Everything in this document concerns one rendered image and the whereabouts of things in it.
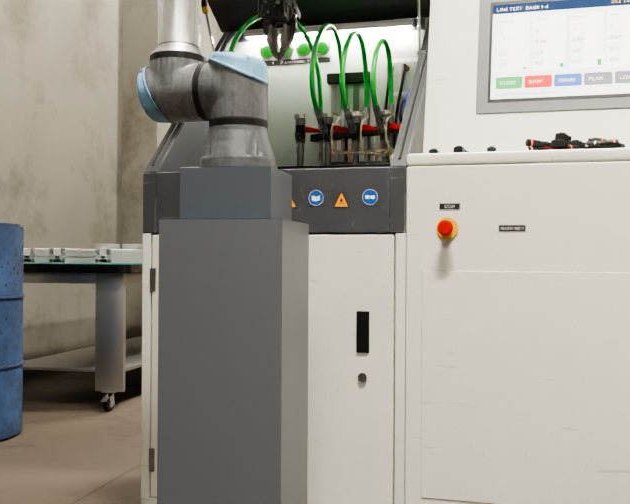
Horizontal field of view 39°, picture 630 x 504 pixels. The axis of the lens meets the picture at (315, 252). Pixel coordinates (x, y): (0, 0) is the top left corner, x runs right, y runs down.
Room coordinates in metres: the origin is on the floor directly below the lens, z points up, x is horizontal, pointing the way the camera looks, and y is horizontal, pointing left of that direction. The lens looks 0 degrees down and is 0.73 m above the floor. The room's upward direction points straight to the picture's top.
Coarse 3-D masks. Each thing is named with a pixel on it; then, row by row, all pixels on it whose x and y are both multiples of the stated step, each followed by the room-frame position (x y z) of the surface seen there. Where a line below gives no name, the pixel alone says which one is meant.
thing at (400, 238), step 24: (144, 240) 2.36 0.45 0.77; (144, 264) 2.36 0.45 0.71; (144, 288) 2.36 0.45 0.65; (144, 312) 2.36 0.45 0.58; (144, 336) 2.36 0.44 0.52; (144, 360) 2.36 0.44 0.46; (144, 384) 2.36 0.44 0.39; (144, 408) 2.36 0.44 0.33; (144, 432) 2.36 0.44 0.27; (144, 456) 2.36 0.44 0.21; (144, 480) 2.36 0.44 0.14
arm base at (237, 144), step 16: (224, 128) 1.73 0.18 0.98; (240, 128) 1.73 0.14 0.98; (256, 128) 1.75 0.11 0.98; (208, 144) 1.76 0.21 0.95; (224, 144) 1.72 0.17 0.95; (240, 144) 1.72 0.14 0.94; (256, 144) 1.74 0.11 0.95; (208, 160) 1.73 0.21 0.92; (224, 160) 1.72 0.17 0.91; (240, 160) 1.71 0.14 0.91; (256, 160) 1.72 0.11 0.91; (272, 160) 1.76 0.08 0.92
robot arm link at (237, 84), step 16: (208, 64) 1.77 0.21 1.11; (224, 64) 1.73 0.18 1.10; (240, 64) 1.73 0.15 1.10; (256, 64) 1.75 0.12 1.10; (192, 80) 1.76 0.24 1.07; (208, 80) 1.75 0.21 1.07; (224, 80) 1.73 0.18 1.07; (240, 80) 1.73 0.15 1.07; (256, 80) 1.74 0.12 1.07; (192, 96) 1.76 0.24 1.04; (208, 96) 1.75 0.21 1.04; (224, 96) 1.73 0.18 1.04; (240, 96) 1.73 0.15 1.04; (256, 96) 1.74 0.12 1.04; (208, 112) 1.77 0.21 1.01; (224, 112) 1.73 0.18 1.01; (240, 112) 1.73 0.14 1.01; (256, 112) 1.75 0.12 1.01
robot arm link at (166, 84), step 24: (168, 0) 1.81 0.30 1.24; (192, 0) 1.81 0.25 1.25; (168, 24) 1.80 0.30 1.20; (192, 24) 1.81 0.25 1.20; (168, 48) 1.79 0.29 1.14; (192, 48) 1.80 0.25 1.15; (144, 72) 1.81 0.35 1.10; (168, 72) 1.78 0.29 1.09; (192, 72) 1.77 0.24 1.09; (144, 96) 1.80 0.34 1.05; (168, 96) 1.78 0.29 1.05; (168, 120) 1.82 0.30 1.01; (192, 120) 1.82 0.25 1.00
